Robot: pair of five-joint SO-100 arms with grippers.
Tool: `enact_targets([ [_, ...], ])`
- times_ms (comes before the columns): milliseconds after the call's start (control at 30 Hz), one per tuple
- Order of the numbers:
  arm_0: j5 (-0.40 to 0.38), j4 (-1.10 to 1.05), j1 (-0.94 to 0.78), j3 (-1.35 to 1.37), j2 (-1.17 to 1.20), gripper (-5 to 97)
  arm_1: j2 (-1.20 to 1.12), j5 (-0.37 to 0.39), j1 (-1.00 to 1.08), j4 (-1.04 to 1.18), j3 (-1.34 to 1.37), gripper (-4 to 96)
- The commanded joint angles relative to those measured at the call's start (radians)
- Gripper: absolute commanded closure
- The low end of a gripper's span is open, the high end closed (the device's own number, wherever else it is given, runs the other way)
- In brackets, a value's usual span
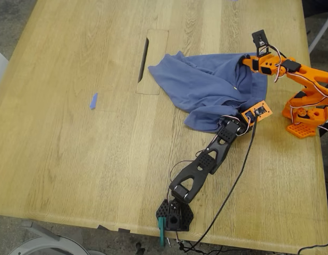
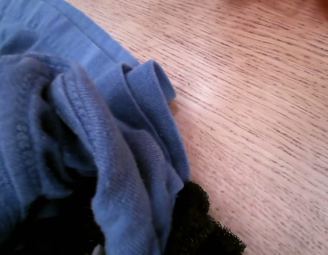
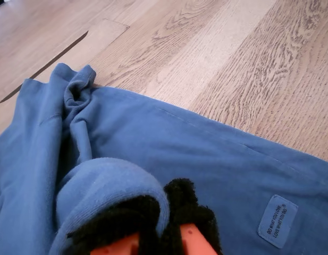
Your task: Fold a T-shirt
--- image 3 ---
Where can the orange gripper foam finger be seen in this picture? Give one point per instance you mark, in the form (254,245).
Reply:
(187,212)
(126,220)

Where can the blue printed T-shirt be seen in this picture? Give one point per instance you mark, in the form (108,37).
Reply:
(179,146)

